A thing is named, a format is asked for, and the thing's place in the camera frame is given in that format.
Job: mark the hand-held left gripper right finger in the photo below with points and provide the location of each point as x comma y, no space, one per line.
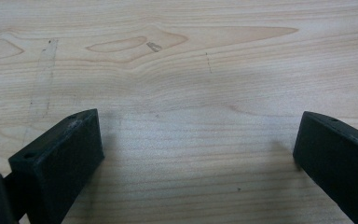
338,158

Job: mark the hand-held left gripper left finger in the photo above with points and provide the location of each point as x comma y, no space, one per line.
59,158

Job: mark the clear tape strip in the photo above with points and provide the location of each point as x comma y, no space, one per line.
43,77

